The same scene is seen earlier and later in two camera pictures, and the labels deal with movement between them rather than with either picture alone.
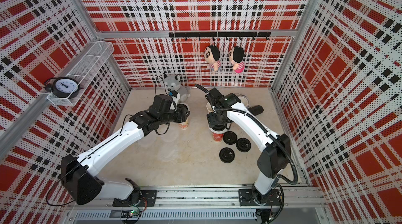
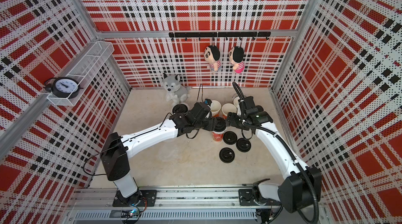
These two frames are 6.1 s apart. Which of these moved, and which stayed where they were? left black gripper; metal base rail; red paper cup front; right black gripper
Moved: right black gripper; left black gripper
Stayed: red paper cup front; metal base rail
